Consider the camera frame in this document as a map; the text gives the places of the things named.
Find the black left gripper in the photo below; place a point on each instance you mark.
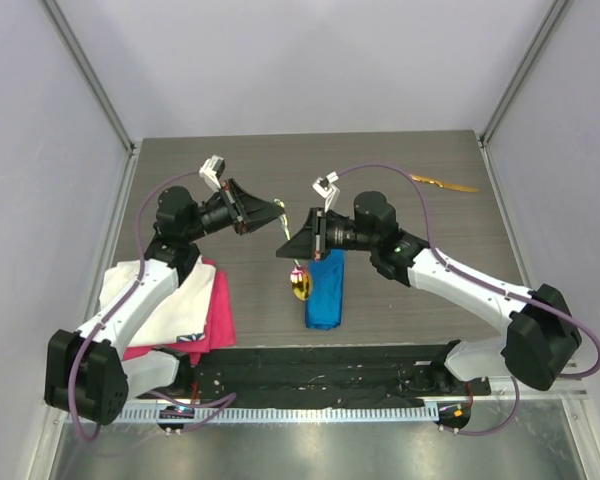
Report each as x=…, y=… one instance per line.
x=246, y=212

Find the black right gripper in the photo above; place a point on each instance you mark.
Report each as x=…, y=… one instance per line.
x=320, y=235

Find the iridescent purple spoon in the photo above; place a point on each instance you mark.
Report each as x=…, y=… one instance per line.
x=300, y=277

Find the blue cloth napkin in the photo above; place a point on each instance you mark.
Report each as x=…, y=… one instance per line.
x=324, y=307

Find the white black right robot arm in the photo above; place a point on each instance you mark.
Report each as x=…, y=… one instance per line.
x=534, y=341

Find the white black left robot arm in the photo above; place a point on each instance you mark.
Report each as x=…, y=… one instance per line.
x=164, y=265

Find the pink folded cloth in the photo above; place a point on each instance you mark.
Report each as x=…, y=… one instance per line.
x=220, y=329

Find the white folded cloth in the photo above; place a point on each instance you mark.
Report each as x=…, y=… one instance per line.
x=181, y=317

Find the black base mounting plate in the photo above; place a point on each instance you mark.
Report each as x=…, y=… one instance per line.
x=263, y=381

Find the left aluminium corner post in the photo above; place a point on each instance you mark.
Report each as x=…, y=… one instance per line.
x=78, y=55

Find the aluminium corner post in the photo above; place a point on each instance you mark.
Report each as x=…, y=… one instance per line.
x=547, y=28
x=78, y=55

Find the slotted white cable duct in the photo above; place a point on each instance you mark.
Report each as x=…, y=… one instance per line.
x=162, y=413

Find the aluminium front frame rail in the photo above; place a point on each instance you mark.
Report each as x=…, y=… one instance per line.
x=109, y=386

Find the right aluminium corner post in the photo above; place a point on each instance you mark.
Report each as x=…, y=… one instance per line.
x=547, y=28

